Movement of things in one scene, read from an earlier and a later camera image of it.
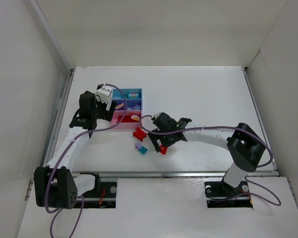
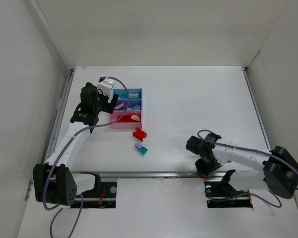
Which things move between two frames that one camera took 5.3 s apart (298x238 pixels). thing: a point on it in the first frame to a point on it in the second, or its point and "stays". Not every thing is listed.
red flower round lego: [135, 117] stays
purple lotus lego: [136, 107] stays
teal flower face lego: [133, 95] stays
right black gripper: [155, 139] to [201, 167]
